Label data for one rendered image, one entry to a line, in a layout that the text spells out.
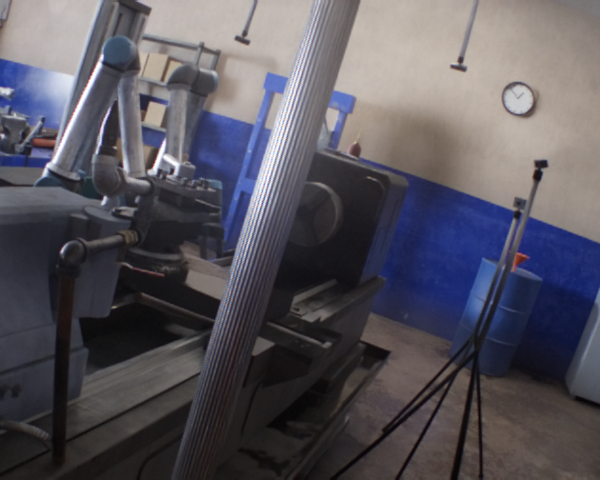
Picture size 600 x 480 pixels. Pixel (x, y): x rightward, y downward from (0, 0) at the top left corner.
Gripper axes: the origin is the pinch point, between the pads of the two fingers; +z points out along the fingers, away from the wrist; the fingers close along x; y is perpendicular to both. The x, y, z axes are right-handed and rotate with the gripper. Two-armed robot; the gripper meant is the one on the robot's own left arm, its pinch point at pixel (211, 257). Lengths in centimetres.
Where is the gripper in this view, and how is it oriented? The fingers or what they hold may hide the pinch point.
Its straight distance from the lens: 280.1
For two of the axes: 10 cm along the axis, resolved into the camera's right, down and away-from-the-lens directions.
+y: 8.9, -0.7, -4.4
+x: 4.5, 1.1, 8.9
